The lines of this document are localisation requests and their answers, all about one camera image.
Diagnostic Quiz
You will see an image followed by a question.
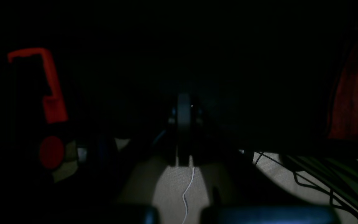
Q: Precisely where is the black orange clamp right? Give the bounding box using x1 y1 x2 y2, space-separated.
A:
0 47 74 185

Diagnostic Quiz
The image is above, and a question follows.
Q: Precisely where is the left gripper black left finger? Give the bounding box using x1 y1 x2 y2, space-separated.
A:
108 93 185 224

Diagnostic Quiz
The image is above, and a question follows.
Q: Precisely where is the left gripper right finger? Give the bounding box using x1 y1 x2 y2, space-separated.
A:
185 94 338 224

